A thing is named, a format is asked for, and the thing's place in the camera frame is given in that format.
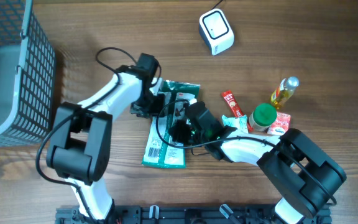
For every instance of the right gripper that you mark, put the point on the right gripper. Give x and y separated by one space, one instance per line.
179 136

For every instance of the green lid white jar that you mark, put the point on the green lid white jar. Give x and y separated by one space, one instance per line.
262 117

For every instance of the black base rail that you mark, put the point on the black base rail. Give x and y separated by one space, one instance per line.
136 214

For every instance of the yellow oil bottle silver cap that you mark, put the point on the yellow oil bottle silver cap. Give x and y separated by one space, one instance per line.
284 91

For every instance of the green 3M gloves packet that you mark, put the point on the green 3M gloves packet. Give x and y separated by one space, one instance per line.
161 151

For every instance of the white barcode scanner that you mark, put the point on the white barcode scanner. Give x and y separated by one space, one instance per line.
216 32

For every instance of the red drink carton cup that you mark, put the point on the red drink carton cup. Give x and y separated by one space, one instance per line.
281 125

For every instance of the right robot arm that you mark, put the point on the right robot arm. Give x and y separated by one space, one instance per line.
306 177

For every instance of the dark grey mesh basket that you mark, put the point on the dark grey mesh basket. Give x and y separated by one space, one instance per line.
27 75

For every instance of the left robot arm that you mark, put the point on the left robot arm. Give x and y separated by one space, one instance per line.
80 141

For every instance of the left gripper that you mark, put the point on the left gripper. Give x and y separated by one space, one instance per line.
161 102

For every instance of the red white tube packet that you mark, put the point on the red white tube packet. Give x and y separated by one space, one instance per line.
235 108

